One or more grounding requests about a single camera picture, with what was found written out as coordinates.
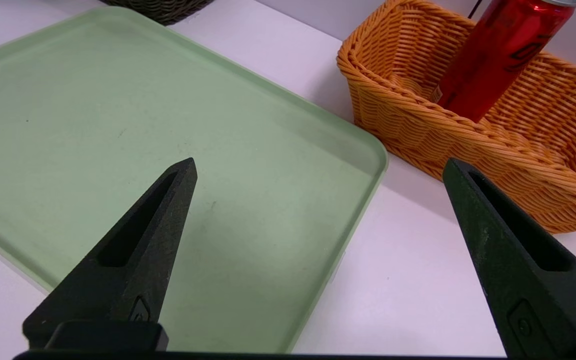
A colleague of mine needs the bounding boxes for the dark brown wicker basket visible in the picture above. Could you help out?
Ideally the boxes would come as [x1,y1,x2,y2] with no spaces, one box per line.
[100,0,215,26]

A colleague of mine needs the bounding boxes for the orange wicker basket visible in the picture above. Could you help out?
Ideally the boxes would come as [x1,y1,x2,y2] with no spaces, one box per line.
[336,0,576,234]

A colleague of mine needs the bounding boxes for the red drink can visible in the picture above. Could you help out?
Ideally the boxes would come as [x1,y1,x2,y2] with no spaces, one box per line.
[430,0,576,124]

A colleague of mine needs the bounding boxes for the light green plastic tray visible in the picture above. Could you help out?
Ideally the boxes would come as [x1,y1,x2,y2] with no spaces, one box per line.
[0,6,389,354]

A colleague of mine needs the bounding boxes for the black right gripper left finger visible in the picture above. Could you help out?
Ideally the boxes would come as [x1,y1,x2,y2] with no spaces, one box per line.
[21,157,198,347]

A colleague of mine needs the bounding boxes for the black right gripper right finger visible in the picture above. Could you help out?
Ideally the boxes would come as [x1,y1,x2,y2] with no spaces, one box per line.
[442,157,576,360]

